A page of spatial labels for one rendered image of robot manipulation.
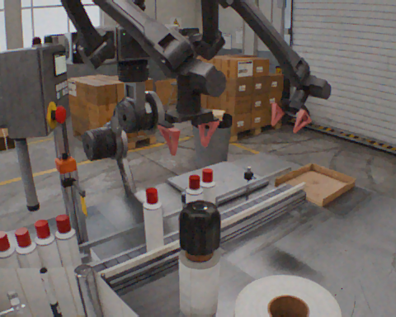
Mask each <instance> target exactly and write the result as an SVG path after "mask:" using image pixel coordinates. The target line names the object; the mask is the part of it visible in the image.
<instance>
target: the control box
mask: <svg viewBox="0 0 396 317"><path fill-rule="evenodd" d="M65 49H66V48H65V46H63V44H62V45H61V44H53V45H44V46H36V47H30V46H28V47H27V48H20V49H12V50H5V51H0V75H1V76H0V79H1V85H2V97H3V104H4V111H5V113H6V121H7V130H8V137H9V138H10V139H24V138H26V137H46V136H48V135H49V134H50V133H51V132H52V131H53V130H55V129H56V128H57V127H58V126H59V125H61V124H59V123H58V122H57V120H53V119H52V117H51V112H52V111H55V110H56V108H57V107H58V106H62V107H64V108H65V109H66V112H67V117H66V119H68V118H69V117H70V116H71V115H70V109H69V108H70V103H69V98H68V95H67V96H66V97H63V98H61V99H59V100H58V101H57V100H56V96H55V92H56V91H55V84H56V83H59V82H61V81H63V80H65V79H67V78H68V75H67V73H66V74H64V75H62V76H59V77H57V78H56V77H55V76H54V63H53V62H54V58H53V53H54V52H60V51H61V50H65Z"/></svg>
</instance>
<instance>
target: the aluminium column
mask: <svg viewBox="0 0 396 317"><path fill-rule="evenodd" d="M45 36H47V35H43V37H45ZM51 36H52V37H53V38H52V40H53V42H54V44H61V45H62V44H63V46H65V36H64V33H61V34H52V35H51ZM72 126H73V124H72V118H71V116H70V117H69V118H68V119H66V121H65V122H64V131H63V126H62V124H61V125H59V126H58V127H57V128H56V129H55V130H53V131H52V133H53V138H54V151H55V157H56V158H58V157H59V155H61V154H62V153H66V149H65V145H64V136H63V132H64V133H65V138H66V143H67V147H68V152H69V153H70V155H71V156H72V157H73V158H74V159H76V153H75V147H74V141H73V131H72ZM76 162H77V159H76ZM73 177H74V178H75V179H76V181H77V182H78V183H79V184H80V182H79V176H78V170H76V171H73ZM61 179H62V174H60V173H59V181H60V186H61V192H62V197H63V201H64V210H65V215H68V209H67V204H66V200H65V195H64V187H63V186H62V183H61ZM67 189H68V199H69V205H70V210H71V212H72V215H73V225H74V230H75V231H76V237H77V241H78V243H79V242H80V238H79V234H78V226H77V223H76V216H75V210H74V203H73V191H72V187H67ZM75 190H76V196H77V202H78V209H79V212H80V218H81V223H82V234H83V238H84V239H85V243H86V242H89V240H88V234H87V225H86V223H85V218H84V213H83V209H82V202H81V197H80V194H79V190H78V189H77V188H76V187H75ZM86 250H87V254H88V257H89V260H88V261H86V262H85V263H82V264H86V263H89V262H91V261H92V251H91V249H90V248H87V249H86Z"/></svg>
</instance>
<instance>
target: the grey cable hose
mask: <svg viewBox="0 0 396 317"><path fill-rule="evenodd" d="M14 142H15V146H16V156H17V160H18V163H19V168H20V174H21V180H22V186H23V189H24V193H25V197H26V203H27V204H26V207H27V209H28V210H29V211H38V210H39V209H40V202H39V200H38V196H37V193H36V189H35V181H34V177H33V174H32V169H31V157H30V154H29V150H28V146H27V138H24V139H14Z"/></svg>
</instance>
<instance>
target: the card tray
mask: <svg viewBox="0 0 396 317"><path fill-rule="evenodd" d="M302 182H306V183H305V187H304V188H302V190H304V191H305V192H306V197H305V200H308V201H310V202H312V203H314V204H316V205H317V206H325V205H327V204H328V203H329V202H331V201H333V200H335V199H336V198H338V197H339V196H340V195H342V194H344V193H345V192H347V191H349V190H350V189H352V188H353V187H354V186H355V183H356V178H354V177H349V176H347V175H345V174H342V173H339V172H337V171H334V170H331V169H330V168H325V167H324V166H321V165H318V164H316V163H308V164H305V165H304V166H302V167H300V168H297V169H294V171H292V172H289V173H287V174H285V175H282V176H280V177H277V178H276V180H275V187H280V186H282V185H284V184H289V185H291V186H293V187H296V186H298V185H299V184H300V183H302Z"/></svg>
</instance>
